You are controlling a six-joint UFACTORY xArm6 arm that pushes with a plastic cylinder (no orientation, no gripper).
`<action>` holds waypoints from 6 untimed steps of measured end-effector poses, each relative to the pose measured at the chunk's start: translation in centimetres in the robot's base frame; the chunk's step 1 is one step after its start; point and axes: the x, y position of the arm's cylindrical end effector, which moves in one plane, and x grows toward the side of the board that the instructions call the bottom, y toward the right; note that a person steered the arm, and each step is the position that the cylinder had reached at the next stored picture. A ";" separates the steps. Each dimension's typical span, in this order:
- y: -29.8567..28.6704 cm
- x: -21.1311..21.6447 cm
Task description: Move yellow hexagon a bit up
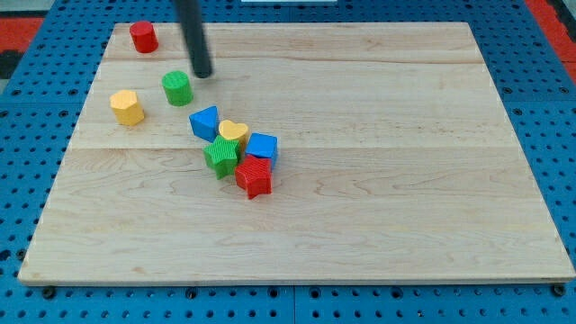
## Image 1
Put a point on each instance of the yellow hexagon block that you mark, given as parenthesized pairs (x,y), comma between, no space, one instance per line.
(126,107)

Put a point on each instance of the blue cube block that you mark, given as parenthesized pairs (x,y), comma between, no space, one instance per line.
(263,146)

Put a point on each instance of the red star block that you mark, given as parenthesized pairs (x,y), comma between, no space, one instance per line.
(254,176)

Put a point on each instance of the green star block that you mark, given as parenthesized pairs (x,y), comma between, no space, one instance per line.
(222,156)

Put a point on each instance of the yellow heart block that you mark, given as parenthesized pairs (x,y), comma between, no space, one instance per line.
(231,130)

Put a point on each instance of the blue triangle block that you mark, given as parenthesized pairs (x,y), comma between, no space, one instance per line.
(205,123)

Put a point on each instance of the wooden board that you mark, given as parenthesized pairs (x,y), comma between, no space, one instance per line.
(397,164)

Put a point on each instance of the green cylinder block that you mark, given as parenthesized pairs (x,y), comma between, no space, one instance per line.
(177,88)

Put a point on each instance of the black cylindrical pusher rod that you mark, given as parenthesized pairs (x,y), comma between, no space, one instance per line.
(189,13)

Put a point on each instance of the red cylinder block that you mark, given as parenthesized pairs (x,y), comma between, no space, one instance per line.
(143,36)

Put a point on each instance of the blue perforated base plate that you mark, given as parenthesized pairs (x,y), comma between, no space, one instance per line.
(44,97)

